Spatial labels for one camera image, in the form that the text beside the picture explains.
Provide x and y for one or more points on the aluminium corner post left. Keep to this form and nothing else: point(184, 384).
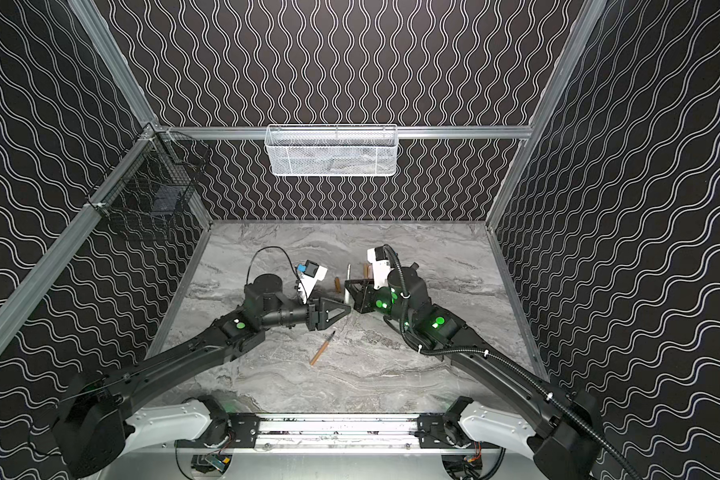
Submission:
point(97, 29)

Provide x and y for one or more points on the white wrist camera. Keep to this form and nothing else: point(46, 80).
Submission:
point(380, 266)
point(309, 274)

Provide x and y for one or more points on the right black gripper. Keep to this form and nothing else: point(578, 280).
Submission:
point(372, 296)

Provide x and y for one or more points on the aluminium left side bar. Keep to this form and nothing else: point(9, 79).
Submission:
point(16, 310)

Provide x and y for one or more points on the aluminium horizontal back bar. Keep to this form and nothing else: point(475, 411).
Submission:
point(346, 131)

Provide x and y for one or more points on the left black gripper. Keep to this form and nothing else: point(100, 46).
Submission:
point(315, 312)

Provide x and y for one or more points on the aluminium corner post right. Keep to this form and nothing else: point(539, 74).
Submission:
point(589, 15)

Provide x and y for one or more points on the brown pen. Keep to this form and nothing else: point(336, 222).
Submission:
point(322, 348)

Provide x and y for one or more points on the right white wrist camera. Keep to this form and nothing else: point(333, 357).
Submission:
point(380, 266)

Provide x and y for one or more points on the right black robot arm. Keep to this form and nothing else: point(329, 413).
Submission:
point(565, 424)

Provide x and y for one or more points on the white wire mesh basket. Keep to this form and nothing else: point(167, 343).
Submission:
point(357, 156)

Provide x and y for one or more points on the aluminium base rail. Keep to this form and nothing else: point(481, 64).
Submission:
point(341, 433)

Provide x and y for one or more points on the black wire basket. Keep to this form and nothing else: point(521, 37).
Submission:
point(152, 201)

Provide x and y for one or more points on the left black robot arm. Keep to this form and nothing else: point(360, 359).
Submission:
point(90, 426)

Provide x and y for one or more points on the aluminium corner post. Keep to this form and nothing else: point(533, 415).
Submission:
point(97, 29)
point(589, 15)

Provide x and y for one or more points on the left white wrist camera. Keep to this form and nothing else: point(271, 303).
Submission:
point(309, 274)

